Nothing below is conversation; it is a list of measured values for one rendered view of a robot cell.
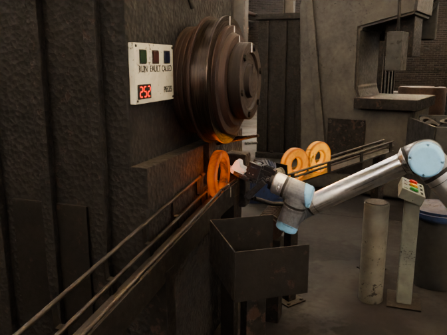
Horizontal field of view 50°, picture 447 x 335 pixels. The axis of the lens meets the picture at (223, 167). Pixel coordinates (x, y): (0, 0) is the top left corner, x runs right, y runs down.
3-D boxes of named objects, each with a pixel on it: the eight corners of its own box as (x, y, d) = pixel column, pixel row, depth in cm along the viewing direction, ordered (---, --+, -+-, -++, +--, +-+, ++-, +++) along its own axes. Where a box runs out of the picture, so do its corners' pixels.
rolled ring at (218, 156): (230, 147, 195) (223, 146, 196) (214, 155, 178) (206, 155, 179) (230, 191, 199) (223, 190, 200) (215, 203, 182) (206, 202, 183)
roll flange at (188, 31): (163, 150, 169) (159, 10, 159) (211, 132, 212) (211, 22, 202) (189, 151, 166) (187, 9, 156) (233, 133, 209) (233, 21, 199)
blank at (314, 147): (303, 144, 233) (308, 145, 231) (325, 138, 242) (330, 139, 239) (304, 175, 238) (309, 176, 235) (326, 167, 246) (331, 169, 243)
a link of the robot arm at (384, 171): (434, 130, 186) (287, 199, 216) (434, 133, 175) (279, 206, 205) (449, 157, 186) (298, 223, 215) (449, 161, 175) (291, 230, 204)
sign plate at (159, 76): (130, 104, 143) (127, 42, 139) (168, 98, 167) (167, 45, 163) (137, 104, 142) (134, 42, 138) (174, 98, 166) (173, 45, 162)
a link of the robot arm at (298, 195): (306, 213, 188) (314, 190, 186) (277, 201, 192) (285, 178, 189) (310, 206, 197) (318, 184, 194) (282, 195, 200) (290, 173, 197)
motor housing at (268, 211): (251, 322, 223) (253, 213, 212) (264, 300, 243) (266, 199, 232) (279, 328, 219) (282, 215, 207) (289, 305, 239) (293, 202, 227)
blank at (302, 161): (279, 151, 225) (284, 152, 222) (302, 144, 233) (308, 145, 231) (281, 183, 229) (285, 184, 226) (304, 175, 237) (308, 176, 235)
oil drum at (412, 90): (392, 156, 617) (398, 86, 598) (392, 149, 671) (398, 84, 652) (442, 159, 597) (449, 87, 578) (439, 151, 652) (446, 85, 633)
